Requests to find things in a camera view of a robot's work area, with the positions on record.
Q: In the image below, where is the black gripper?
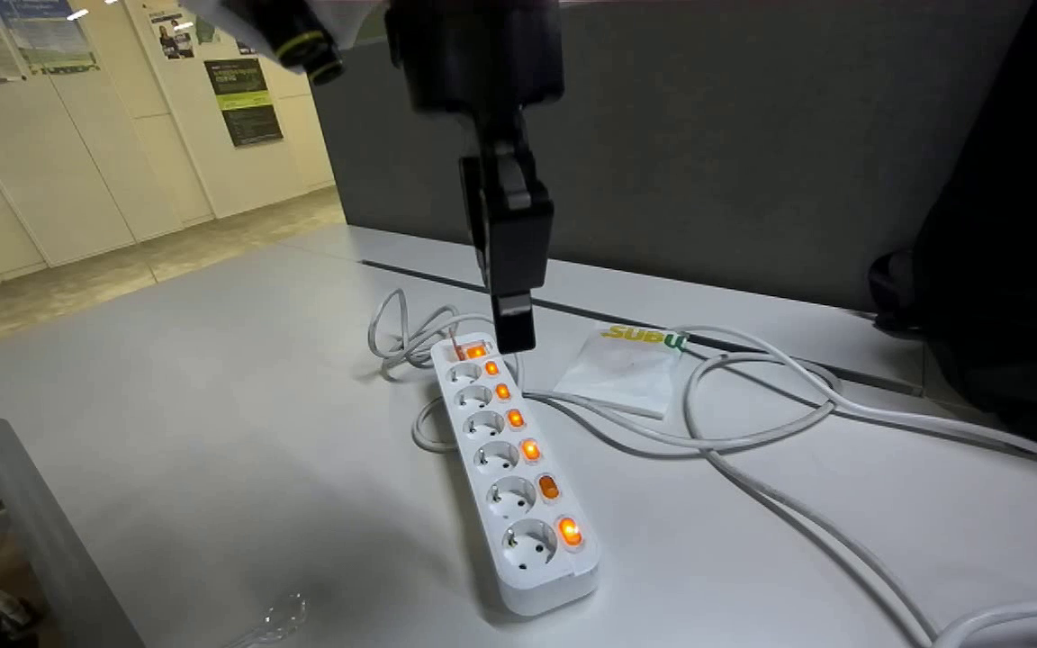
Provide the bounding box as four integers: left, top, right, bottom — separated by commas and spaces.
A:
383, 0, 569, 361

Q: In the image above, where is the white six-socket power strip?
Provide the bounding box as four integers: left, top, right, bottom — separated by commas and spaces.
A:
424, 332, 604, 622

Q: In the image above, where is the clear plastic packet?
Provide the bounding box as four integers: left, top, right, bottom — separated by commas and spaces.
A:
551, 327, 700, 424

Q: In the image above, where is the gray desk partition panel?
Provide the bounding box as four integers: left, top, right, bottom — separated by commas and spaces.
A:
302, 0, 1037, 317

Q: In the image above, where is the clear plastic wrapper scrap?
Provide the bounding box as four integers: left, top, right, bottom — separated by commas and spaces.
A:
221, 587, 319, 648

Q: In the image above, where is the dark green wall poster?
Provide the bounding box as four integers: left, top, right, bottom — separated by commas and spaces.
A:
203, 53, 289, 152

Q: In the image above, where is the white power cable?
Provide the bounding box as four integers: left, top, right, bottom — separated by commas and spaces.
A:
674, 325, 1037, 648
365, 285, 1037, 484

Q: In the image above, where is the small photo wall poster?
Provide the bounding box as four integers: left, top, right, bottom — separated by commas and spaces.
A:
149, 5, 203, 63

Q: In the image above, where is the blue landscape wall poster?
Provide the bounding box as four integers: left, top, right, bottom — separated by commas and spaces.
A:
0, 0, 106, 80

